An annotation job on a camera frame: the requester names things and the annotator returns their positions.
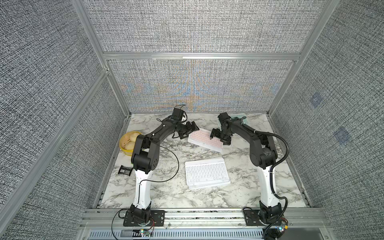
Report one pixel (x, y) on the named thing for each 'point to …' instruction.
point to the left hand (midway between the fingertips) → (198, 130)
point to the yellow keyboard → (206, 184)
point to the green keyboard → (233, 116)
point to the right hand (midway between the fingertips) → (214, 137)
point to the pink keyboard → (202, 138)
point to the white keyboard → (206, 173)
